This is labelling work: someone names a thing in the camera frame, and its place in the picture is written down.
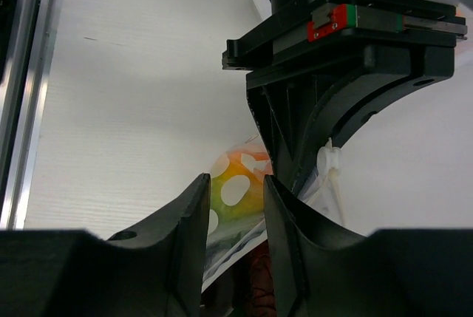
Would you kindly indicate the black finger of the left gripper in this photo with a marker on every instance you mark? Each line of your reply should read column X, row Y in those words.
column 296, row 116

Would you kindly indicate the clear zip top bag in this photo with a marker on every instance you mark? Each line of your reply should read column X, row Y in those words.
column 321, row 193

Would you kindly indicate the yellow red mango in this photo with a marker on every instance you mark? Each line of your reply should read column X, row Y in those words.
column 236, row 189

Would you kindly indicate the red cherry bunch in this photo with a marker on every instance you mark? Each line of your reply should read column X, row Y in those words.
column 245, row 289

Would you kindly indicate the aluminium rail frame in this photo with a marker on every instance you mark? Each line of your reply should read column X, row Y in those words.
column 28, row 33

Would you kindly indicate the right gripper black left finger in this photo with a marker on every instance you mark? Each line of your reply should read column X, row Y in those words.
column 164, row 256

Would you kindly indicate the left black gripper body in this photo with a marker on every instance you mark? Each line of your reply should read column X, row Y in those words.
column 290, row 28

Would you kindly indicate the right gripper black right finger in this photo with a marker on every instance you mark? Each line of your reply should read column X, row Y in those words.
column 305, row 254

